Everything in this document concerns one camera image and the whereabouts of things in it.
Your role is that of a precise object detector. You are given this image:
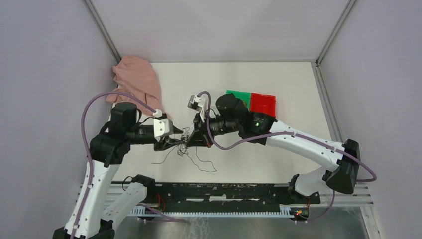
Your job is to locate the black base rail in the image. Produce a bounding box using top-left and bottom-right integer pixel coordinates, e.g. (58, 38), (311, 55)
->
(142, 182), (321, 213)

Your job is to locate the black cable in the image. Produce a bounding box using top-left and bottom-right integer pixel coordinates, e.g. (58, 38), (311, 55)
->
(151, 127), (217, 173)

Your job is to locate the red plastic bin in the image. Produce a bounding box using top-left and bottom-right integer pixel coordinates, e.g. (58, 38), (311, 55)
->
(249, 93), (276, 117)

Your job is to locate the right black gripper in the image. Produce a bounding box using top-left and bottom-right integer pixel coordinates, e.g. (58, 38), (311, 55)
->
(186, 110), (240, 148)

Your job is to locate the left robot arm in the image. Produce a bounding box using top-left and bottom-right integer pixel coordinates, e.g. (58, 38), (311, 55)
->
(53, 102), (182, 239)

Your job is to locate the pink cloth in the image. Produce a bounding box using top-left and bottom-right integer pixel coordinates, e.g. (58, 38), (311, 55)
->
(112, 55), (172, 119)

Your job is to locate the white slotted cable duct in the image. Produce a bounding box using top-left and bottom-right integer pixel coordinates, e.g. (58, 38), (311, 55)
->
(128, 206), (294, 219)

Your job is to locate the aluminium frame rail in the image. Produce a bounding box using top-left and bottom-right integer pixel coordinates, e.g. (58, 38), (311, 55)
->
(79, 179), (374, 207)

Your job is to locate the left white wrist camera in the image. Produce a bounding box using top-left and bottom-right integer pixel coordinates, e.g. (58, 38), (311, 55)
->
(153, 109), (174, 139)

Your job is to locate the green plastic bin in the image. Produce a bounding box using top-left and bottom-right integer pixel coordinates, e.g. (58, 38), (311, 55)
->
(226, 90), (251, 108)

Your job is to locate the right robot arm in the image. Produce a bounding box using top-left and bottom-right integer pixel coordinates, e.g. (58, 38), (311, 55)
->
(187, 92), (360, 203)

